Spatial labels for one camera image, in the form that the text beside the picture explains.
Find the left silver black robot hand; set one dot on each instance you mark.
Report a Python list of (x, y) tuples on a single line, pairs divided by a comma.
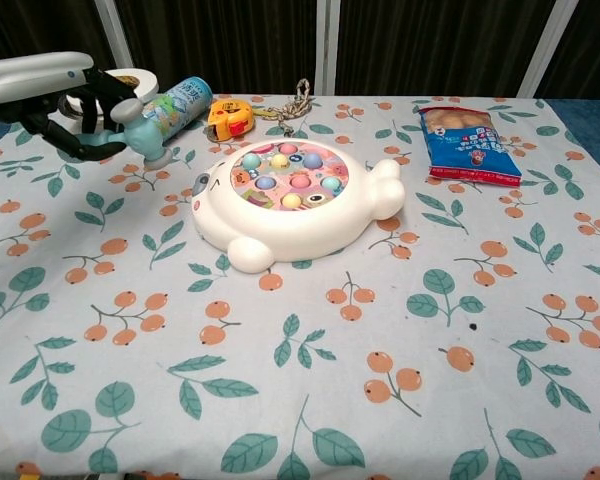
[(40, 75)]

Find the light blue toy hammer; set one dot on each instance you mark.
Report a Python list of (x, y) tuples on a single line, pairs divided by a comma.
[(145, 132)]

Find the white whack-a-mole toy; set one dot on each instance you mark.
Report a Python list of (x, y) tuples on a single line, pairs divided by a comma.
[(290, 235)]

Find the stainless steel bowl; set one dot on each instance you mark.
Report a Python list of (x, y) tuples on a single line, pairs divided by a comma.
[(71, 106)]

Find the dark pleated partition panel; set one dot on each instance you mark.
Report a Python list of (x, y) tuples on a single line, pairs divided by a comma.
[(430, 45), (35, 25), (597, 50), (220, 40)]

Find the white tape roll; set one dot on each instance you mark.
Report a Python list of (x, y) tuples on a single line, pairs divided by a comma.
[(147, 85)]

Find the light blue drink can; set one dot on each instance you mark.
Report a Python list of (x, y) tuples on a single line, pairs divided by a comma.
[(187, 102)]

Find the yellow tape measure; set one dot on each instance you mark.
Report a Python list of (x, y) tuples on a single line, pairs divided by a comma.
[(227, 117)]

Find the floral fruit print tablecloth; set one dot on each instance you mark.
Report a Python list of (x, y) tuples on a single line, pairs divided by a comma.
[(300, 350)]

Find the blue snack bag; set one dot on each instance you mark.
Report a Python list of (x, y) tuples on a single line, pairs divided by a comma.
[(472, 145)]

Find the grey metal partition post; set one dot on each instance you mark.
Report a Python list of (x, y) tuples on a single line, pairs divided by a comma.
[(112, 35), (326, 45), (547, 45)]

